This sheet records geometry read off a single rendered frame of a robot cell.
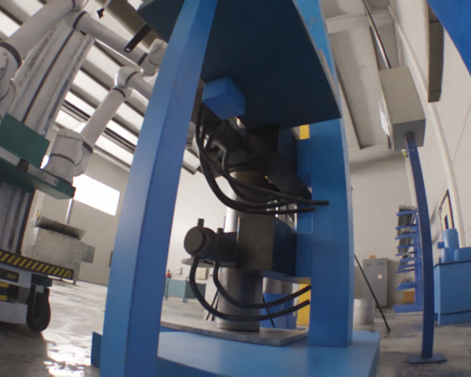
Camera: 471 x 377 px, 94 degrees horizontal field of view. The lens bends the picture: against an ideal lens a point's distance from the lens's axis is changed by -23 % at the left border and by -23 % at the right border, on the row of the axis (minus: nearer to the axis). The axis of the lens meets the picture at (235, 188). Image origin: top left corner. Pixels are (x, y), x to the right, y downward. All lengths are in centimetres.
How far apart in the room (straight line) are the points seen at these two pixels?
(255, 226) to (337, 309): 47
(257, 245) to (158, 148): 68
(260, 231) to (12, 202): 117
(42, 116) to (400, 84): 200
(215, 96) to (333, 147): 63
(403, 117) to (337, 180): 57
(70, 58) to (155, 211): 164
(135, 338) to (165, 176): 24
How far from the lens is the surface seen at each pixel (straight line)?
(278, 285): 273
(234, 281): 135
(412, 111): 165
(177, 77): 52
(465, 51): 27
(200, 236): 94
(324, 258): 121
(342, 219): 123
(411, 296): 1114
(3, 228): 155
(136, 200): 42
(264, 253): 102
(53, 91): 180
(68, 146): 151
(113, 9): 683
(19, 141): 153
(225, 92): 97
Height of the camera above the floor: 30
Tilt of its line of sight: 22 degrees up
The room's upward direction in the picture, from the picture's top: 5 degrees clockwise
